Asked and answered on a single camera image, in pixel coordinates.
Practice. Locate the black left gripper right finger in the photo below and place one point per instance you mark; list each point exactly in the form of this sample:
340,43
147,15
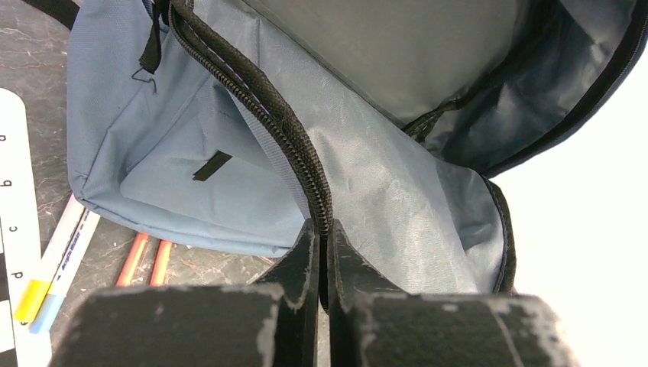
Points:
375,323

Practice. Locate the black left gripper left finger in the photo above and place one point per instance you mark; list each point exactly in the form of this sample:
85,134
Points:
269,322

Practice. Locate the blue student backpack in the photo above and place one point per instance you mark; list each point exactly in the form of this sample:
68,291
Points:
228,124

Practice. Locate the orange pencil right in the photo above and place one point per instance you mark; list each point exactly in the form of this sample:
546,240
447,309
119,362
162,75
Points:
160,264

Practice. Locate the orange pencil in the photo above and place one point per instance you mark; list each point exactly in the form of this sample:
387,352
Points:
132,260
160,264

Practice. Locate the orange pencil left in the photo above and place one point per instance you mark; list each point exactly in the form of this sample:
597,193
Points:
132,260

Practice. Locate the blue tipped white marker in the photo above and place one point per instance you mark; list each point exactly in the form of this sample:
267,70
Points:
69,266

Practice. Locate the yellow tipped white marker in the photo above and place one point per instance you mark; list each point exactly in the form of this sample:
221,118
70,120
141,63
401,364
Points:
44,273

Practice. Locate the black white chessboard mat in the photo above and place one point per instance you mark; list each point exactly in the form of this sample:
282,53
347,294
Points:
20,237

